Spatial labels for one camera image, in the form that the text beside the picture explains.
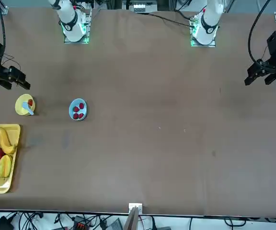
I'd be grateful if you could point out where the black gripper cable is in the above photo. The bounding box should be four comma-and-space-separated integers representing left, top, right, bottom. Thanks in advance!
0, 54, 22, 72

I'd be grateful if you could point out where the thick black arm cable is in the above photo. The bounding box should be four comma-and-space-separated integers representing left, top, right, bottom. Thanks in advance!
247, 0, 273, 63
0, 0, 7, 47

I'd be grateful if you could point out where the yellow plastic tray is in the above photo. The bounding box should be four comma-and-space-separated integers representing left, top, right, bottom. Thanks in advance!
0, 124, 21, 194

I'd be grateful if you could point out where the yellow-green starfruit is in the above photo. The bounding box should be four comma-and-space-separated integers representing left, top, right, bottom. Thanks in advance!
0, 154, 12, 178

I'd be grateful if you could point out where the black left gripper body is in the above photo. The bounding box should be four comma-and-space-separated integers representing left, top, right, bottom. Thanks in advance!
263, 30, 276, 64

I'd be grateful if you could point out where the blue bowl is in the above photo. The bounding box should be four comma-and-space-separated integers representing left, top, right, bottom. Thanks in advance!
69, 98, 88, 121

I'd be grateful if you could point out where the green circuit board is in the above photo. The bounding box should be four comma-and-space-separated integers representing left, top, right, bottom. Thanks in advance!
189, 16, 200, 31
81, 8, 92, 27

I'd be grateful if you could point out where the thin black table cable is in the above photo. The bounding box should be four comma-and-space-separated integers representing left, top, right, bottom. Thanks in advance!
147, 13, 194, 29

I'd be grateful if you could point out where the large black power brick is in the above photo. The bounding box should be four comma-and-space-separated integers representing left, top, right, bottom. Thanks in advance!
0, 216, 16, 230

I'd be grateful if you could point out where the ribbed black power brick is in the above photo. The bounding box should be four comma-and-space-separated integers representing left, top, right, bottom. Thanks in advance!
109, 218, 124, 230

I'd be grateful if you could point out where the yellow banana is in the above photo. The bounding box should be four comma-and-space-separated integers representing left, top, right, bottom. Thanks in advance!
0, 127, 18, 155

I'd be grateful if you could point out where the red black electronic module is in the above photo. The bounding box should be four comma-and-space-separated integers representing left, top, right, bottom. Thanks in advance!
72, 215, 91, 230

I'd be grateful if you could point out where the yellow bowl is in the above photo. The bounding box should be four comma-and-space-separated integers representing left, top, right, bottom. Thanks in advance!
15, 93, 36, 116

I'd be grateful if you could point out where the aluminium camera post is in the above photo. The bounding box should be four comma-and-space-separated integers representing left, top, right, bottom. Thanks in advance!
123, 203, 144, 230

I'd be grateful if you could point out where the white power strip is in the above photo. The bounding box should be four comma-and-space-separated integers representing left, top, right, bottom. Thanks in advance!
132, 1, 146, 13

